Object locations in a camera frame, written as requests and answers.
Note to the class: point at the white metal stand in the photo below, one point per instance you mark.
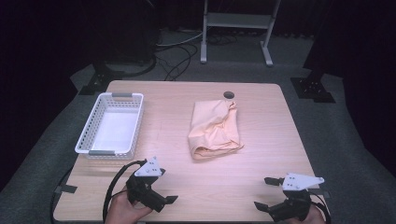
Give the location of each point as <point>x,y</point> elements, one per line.
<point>238,20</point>

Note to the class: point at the person's left hand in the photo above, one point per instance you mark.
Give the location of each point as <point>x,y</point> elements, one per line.
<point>123,210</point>

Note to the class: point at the black stand base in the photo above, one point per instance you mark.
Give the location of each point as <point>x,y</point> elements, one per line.
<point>313,88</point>
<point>99,82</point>

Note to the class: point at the white perforated plastic basket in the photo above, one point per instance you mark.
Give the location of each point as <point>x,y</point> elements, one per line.
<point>115,130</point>

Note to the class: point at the peach printed t-shirt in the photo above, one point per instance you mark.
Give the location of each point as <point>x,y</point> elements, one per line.
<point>214,130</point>

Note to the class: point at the person's right hand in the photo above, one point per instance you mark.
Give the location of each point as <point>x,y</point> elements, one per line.
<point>314,217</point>

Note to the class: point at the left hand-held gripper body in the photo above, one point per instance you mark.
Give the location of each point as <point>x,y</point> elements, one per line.
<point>141,189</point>

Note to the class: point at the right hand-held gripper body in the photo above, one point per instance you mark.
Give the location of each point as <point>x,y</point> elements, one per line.
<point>295,205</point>

